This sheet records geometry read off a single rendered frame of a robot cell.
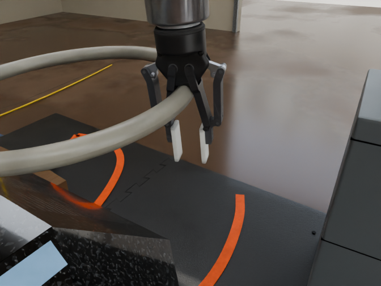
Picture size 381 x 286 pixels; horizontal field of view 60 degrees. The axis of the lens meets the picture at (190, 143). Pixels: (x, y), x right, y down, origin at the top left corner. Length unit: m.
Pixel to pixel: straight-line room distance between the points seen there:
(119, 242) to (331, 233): 0.65
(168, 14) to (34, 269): 0.36
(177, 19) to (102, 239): 0.35
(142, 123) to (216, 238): 1.14
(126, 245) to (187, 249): 0.90
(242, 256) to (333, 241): 0.51
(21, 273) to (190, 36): 0.37
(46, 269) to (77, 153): 0.15
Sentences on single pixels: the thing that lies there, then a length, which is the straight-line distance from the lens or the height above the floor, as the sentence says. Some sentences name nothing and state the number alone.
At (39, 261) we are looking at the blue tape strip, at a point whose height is 0.80.
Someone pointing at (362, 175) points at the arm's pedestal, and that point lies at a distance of 0.92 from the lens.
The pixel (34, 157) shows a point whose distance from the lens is 0.42.
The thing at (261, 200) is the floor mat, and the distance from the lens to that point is 1.74.
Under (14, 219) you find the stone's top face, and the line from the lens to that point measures 0.51.
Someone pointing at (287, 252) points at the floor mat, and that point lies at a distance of 1.53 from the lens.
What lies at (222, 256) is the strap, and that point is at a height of 0.02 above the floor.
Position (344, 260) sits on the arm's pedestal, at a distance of 1.11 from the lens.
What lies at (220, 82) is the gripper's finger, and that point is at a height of 0.96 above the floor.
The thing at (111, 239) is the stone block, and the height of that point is 0.73.
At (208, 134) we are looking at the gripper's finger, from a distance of 0.55.
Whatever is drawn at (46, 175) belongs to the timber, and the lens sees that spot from 1.84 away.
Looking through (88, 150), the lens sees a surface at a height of 0.93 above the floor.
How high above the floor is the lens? 1.14
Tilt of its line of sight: 31 degrees down
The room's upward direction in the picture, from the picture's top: straight up
